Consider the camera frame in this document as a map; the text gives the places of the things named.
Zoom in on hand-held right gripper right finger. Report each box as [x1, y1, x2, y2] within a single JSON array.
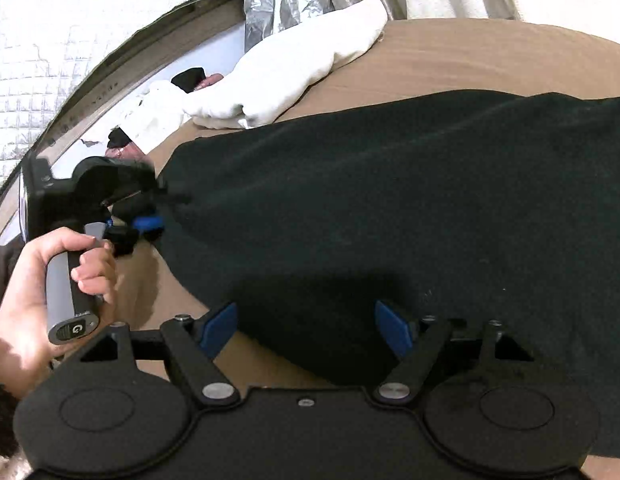
[[372, 300, 536, 406]]

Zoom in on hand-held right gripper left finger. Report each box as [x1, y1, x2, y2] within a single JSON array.
[[77, 302, 241, 407]]

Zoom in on person's left hand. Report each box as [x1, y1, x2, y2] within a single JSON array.
[[0, 227, 119, 397]]

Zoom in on white folded blanket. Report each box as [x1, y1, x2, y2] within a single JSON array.
[[182, 0, 389, 131]]

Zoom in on black pants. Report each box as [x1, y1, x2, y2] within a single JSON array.
[[157, 91, 620, 461]]

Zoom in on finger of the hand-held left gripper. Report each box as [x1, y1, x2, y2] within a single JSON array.
[[106, 213, 165, 259], [104, 180, 193, 217]]

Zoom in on window frame rail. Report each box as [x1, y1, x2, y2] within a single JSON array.
[[0, 0, 247, 248]]

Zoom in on white crumpled garment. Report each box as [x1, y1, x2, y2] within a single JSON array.
[[119, 80, 191, 157]]

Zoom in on white quilted insulation sheet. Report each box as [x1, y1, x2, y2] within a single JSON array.
[[0, 0, 241, 202]]

